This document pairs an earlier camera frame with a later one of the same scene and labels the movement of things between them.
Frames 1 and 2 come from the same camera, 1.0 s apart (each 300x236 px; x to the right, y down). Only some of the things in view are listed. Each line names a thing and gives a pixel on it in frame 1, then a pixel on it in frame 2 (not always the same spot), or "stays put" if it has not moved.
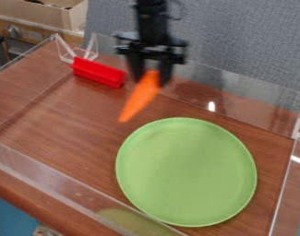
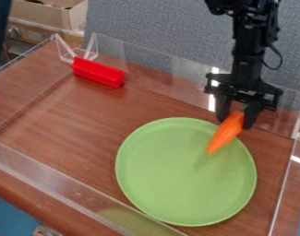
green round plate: (186, 171) stays put
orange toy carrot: (147, 89) to (229, 130)
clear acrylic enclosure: (101, 155) stays put
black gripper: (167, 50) to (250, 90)
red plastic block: (98, 72) stays put
